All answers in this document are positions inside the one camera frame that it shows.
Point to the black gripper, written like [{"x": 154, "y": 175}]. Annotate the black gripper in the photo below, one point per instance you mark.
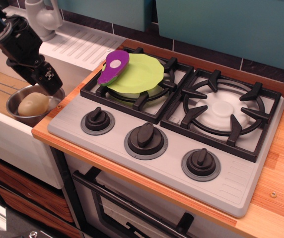
[{"x": 21, "y": 45}]

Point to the beige toy potato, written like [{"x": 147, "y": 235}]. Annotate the beige toy potato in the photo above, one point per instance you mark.
[{"x": 33, "y": 104}]

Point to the purple toy eggplant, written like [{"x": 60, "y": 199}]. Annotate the purple toy eggplant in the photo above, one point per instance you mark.
[{"x": 115, "y": 64}]

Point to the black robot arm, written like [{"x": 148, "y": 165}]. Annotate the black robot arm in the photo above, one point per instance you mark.
[{"x": 21, "y": 45}]

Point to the small steel pot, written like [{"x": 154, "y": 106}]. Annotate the small steel pot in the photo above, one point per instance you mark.
[{"x": 17, "y": 95}]

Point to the lime green plate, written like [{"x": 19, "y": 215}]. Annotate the lime green plate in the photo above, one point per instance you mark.
[{"x": 142, "y": 73}]

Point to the grey toy faucet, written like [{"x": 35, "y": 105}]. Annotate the grey toy faucet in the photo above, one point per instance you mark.
[{"x": 44, "y": 22}]

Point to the black left stove knob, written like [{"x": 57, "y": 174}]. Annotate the black left stove knob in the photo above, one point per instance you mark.
[{"x": 97, "y": 122}]

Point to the black left burner grate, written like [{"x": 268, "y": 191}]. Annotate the black left burner grate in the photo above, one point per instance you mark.
[{"x": 149, "y": 105}]

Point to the black burner grate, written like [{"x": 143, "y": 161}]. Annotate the black burner grate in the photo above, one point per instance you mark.
[
  {"x": 249, "y": 143},
  {"x": 149, "y": 105}
]

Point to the teal cabinet left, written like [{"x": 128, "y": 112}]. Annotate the teal cabinet left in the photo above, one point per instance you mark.
[{"x": 134, "y": 14}]

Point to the teal cabinet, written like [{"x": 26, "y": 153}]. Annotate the teal cabinet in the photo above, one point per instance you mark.
[
  {"x": 134, "y": 14},
  {"x": 249, "y": 29}
]

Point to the wooden drawer front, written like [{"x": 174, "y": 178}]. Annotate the wooden drawer front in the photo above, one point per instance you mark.
[{"x": 36, "y": 200}]

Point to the grey toy stove top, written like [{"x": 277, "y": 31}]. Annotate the grey toy stove top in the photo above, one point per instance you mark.
[{"x": 230, "y": 192}]

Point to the toy oven door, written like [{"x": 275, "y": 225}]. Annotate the toy oven door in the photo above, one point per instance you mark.
[{"x": 123, "y": 210}]

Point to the black right stove knob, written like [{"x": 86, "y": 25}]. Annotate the black right stove knob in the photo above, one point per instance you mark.
[{"x": 201, "y": 165}]

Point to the white right burner disc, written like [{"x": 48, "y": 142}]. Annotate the white right burner disc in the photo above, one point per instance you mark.
[{"x": 221, "y": 106}]

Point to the black right burner grate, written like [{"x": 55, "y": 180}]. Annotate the black right burner grate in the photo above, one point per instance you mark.
[{"x": 249, "y": 143}]

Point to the teal cabinet right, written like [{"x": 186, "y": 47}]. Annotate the teal cabinet right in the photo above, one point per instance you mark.
[{"x": 249, "y": 29}]

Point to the black oven door handle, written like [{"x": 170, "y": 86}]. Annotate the black oven door handle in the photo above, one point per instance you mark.
[{"x": 180, "y": 231}]

